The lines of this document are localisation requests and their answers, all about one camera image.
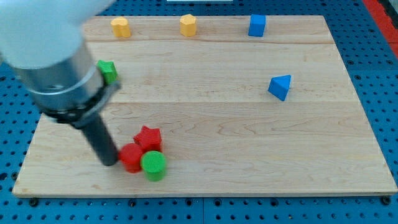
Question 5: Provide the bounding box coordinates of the green star block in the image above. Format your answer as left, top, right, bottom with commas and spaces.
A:
96, 60, 118, 85

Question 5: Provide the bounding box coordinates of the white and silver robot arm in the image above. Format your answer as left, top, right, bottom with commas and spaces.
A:
1, 0, 115, 126

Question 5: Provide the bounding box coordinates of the red star block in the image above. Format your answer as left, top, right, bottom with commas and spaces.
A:
133, 126, 162, 152

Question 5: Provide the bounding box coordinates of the light wooden board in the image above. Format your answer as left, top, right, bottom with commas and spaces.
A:
13, 16, 397, 198

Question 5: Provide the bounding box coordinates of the green cylinder block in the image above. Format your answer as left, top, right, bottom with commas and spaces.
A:
141, 151, 167, 182

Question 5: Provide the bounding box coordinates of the red cylinder block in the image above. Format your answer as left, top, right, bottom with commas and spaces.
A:
118, 143, 143, 173

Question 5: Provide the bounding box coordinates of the blue triangle block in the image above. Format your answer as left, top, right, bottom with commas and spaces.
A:
268, 75, 292, 101

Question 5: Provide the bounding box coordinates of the yellow hexagon block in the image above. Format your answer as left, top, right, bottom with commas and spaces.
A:
180, 14, 197, 37

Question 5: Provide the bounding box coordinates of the blue cube block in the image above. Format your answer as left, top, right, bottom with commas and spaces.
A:
248, 14, 266, 37

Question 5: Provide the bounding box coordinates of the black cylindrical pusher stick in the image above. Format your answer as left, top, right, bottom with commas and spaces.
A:
72, 113, 118, 166

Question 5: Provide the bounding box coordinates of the yellow heart block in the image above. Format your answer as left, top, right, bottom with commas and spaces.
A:
110, 16, 131, 37

